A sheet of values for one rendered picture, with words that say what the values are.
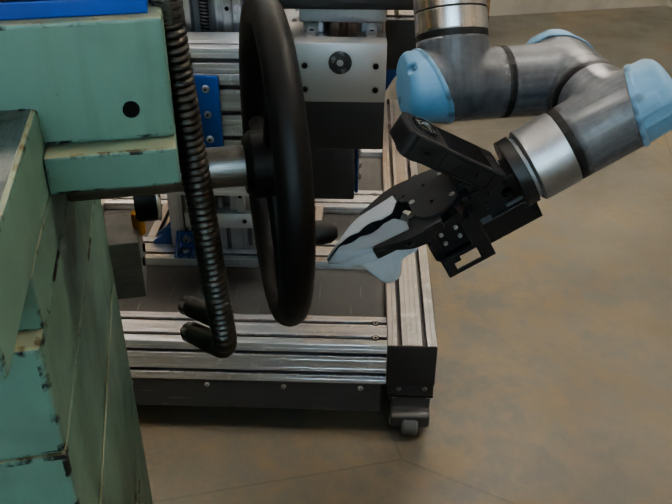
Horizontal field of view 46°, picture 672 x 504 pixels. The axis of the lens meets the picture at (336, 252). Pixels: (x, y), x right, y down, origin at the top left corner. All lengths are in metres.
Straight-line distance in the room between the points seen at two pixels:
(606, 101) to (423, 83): 0.17
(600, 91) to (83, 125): 0.46
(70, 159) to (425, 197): 0.34
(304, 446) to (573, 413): 0.55
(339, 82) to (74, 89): 0.65
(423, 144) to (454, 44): 0.14
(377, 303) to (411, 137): 0.89
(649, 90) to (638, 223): 1.66
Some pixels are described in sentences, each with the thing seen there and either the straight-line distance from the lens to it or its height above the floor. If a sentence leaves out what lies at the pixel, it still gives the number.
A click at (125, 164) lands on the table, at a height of 0.86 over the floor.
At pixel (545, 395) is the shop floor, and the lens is 1.73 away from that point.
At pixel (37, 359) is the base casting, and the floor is 0.79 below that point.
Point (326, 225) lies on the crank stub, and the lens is 0.79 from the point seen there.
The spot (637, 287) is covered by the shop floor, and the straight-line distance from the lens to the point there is 2.13.
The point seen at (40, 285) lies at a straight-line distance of 0.54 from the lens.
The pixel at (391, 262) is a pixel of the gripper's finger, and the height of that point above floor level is 0.69.
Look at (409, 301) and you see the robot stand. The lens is 1.55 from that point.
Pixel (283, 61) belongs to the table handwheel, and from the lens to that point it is 0.58.
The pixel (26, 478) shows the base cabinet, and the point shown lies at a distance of 0.60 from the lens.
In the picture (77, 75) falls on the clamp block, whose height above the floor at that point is 0.92.
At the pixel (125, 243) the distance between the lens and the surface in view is 0.99.
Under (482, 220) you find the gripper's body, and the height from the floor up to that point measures 0.72.
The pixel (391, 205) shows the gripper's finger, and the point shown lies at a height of 0.73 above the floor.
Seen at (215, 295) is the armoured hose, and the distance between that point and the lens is 0.74.
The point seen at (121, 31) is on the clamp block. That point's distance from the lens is 0.59.
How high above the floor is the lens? 1.10
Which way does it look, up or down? 31 degrees down
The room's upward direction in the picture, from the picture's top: straight up
